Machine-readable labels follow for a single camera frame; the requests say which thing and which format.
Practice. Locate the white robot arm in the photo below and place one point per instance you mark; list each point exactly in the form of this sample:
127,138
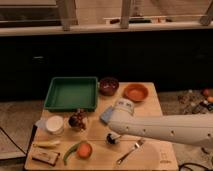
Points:
196,130

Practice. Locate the green plastic tray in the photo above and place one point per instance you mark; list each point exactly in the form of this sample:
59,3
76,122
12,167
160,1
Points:
66,94

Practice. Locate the dark red bowl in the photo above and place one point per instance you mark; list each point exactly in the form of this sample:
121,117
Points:
108,86

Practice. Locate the blue sponge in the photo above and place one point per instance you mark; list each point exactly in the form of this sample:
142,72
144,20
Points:
105,116

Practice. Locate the orange bowl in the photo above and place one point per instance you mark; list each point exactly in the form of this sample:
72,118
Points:
135,92

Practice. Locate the brown toy figure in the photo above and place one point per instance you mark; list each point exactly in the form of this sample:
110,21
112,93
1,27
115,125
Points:
76,121

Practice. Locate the white round container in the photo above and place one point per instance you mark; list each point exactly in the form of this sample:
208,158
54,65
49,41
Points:
55,125

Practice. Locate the silver fork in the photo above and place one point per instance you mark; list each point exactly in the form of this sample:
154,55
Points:
137,145

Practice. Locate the orange carrot slice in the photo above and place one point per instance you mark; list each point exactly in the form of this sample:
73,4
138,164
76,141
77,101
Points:
84,150

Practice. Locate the green pepper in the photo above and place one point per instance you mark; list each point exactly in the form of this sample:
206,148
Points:
70,151

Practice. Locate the yellow banana piece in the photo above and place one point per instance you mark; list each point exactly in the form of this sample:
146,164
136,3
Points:
46,144

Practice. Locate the brown wooden block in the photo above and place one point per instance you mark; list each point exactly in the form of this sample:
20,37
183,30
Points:
46,156

